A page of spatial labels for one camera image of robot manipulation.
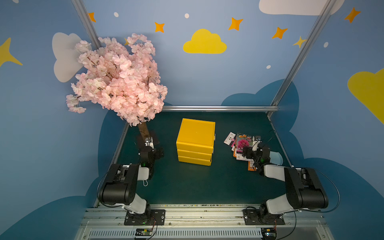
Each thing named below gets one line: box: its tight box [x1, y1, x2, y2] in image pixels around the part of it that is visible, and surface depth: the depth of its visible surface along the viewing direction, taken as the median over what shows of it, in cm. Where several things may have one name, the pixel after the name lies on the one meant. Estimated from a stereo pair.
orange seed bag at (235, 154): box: [233, 143, 237, 158], surface depth 100 cm
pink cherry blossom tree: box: [66, 33, 168, 139], surface depth 64 cm
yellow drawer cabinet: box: [176, 118, 217, 166], surface depth 84 cm
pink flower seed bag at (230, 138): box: [223, 131, 237, 147], surface depth 109 cm
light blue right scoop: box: [269, 151, 283, 166], surface depth 100 cm
